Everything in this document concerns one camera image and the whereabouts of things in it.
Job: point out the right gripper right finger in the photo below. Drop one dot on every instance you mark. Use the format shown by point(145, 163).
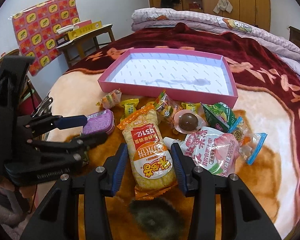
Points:
point(197, 182)

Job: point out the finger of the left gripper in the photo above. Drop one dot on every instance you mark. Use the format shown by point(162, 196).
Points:
point(84, 142)
point(50, 122)

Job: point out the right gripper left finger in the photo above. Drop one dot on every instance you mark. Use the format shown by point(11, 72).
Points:
point(104, 181)

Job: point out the purple mint tin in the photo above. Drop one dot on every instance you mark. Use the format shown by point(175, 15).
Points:
point(100, 122)

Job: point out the pink jelly drink pouch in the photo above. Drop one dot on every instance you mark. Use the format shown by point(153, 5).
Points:
point(211, 149)

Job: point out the corn snack orange packet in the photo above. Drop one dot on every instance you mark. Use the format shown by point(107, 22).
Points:
point(151, 162)

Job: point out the yellow candy packet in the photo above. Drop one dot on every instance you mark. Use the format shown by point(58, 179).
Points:
point(129, 107)
point(194, 107)

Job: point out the blue-edged clear candy bag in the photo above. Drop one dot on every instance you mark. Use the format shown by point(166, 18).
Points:
point(250, 143)

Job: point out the green pea snack packet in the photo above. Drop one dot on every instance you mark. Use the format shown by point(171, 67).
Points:
point(219, 116)

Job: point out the burger gummy candy packet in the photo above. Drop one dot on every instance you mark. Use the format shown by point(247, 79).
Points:
point(166, 108)

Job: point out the brown chocolate ball cup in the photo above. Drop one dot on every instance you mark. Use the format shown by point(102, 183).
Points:
point(186, 122)

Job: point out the wooden side table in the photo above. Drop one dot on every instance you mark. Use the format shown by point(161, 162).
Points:
point(79, 41)

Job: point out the yellow flat box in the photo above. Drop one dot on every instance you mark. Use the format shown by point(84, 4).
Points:
point(78, 32)

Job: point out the red yellow patterned board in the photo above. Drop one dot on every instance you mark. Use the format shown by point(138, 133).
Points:
point(36, 28)

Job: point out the pink shallow cardboard box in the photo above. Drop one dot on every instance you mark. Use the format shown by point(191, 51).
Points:
point(185, 75)

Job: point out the folded lilac checked quilt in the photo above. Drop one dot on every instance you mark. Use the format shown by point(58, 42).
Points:
point(160, 17)

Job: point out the white cloth on wardrobe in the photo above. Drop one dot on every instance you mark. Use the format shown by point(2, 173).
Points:
point(223, 5)

